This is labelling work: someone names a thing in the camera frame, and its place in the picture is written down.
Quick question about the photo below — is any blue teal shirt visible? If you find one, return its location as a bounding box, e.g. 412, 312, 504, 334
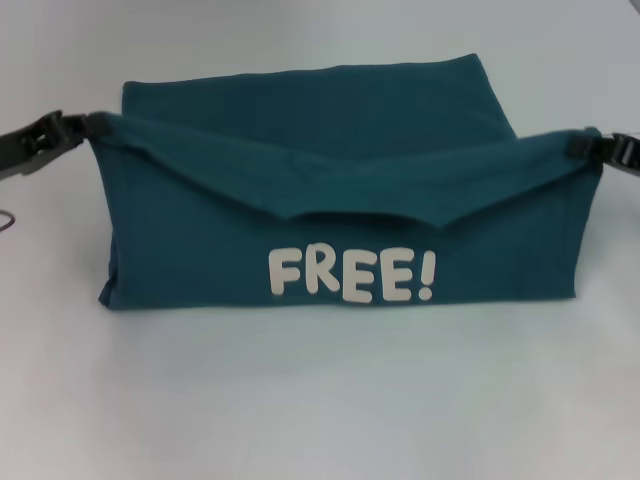
84, 52, 606, 310

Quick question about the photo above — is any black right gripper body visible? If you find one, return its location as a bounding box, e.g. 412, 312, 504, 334
612, 132, 640, 177

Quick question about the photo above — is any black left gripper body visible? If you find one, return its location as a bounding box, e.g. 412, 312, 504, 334
0, 130, 36, 182

